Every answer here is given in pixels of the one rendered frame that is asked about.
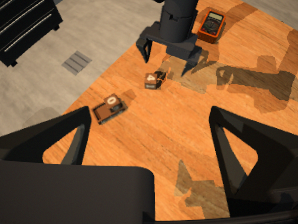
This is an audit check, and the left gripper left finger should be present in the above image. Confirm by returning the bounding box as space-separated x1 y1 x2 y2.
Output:
0 106 92 165

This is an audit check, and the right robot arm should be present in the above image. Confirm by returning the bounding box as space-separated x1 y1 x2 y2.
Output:
153 0 199 40

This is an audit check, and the orange pocket multimeter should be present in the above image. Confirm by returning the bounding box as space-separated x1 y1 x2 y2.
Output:
197 10 226 44

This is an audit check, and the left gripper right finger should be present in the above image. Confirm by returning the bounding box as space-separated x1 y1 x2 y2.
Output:
208 105 298 217

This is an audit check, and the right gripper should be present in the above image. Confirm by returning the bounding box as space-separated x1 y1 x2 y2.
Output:
136 8 202 77

